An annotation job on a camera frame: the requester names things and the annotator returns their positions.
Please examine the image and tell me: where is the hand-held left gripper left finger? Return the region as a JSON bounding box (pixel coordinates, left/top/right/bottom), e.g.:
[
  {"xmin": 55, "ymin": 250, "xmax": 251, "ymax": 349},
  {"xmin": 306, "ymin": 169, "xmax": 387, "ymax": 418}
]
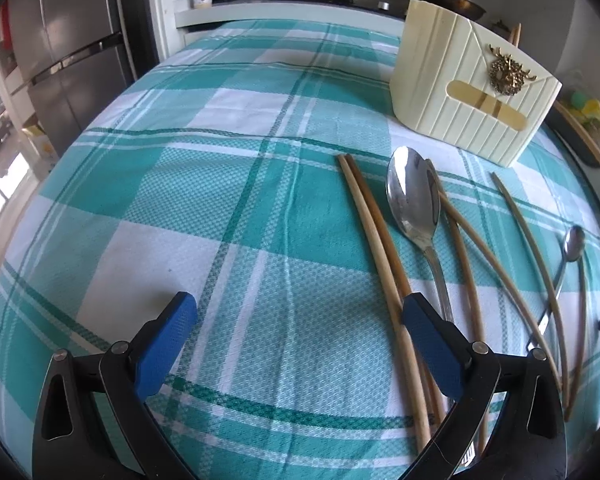
[{"xmin": 32, "ymin": 291, "xmax": 199, "ymax": 480}]

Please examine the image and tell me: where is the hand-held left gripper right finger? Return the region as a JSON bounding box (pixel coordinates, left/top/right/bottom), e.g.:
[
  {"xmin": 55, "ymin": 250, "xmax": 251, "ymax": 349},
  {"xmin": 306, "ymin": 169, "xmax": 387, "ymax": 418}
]
[{"xmin": 401, "ymin": 292, "xmax": 567, "ymax": 480}]

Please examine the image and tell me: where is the small metal spoon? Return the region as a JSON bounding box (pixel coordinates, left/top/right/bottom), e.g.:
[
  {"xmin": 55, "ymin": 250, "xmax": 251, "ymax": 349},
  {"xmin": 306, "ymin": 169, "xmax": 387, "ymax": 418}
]
[{"xmin": 526, "ymin": 225, "xmax": 587, "ymax": 353}]

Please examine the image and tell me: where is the large metal spoon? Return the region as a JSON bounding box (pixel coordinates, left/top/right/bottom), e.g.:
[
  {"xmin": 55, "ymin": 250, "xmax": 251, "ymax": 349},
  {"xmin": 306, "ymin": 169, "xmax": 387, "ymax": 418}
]
[{"xmin": 386, "ymin": 146, "xmax": 455, "ymax": 323}]

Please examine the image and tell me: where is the cream ribbed utensil holder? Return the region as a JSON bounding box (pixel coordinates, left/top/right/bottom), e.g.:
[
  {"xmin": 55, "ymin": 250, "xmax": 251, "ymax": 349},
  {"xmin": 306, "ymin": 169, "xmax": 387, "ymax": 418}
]
[{"xmin": 390, "ymin": 0, "xmax": 563, "ymax": 168}]

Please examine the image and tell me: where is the teal white checkered tablecloth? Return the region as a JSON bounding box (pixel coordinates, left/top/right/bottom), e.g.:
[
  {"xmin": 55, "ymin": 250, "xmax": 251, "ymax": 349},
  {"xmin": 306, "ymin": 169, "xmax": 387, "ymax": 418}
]
[{"xmin": 0, "ymin": 19, "xmax": 600, "ymax": 480}]

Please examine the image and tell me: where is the wooden cutting board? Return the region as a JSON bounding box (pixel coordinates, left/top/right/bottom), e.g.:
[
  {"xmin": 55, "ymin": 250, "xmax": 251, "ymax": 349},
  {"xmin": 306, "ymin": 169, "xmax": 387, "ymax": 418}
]
[{"xmin": 554, "ymin": 100, "xmax": 600, "ymax": 188}]

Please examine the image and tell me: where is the green yellow plastic bag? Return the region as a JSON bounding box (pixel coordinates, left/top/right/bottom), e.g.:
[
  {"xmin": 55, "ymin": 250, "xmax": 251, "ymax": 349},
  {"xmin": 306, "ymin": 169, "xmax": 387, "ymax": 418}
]
[{"xmin": 570, "ymin": 89, "xmax": 600, "ymax": 131}]

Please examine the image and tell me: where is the grey refrigerator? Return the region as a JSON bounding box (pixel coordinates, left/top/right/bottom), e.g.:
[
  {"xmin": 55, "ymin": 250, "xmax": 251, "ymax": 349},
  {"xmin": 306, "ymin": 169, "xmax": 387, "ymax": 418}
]
[{"xmin": 7, "ymin": 0, "xmax": 136, "ymax": 157}]

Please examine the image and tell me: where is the white kitchen counter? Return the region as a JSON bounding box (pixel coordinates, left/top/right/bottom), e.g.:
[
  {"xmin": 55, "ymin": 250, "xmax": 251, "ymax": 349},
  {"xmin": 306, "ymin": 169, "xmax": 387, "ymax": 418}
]
[{"xmin": 174, "ymin": 0, "xmax": 411, "ymax": 30}]

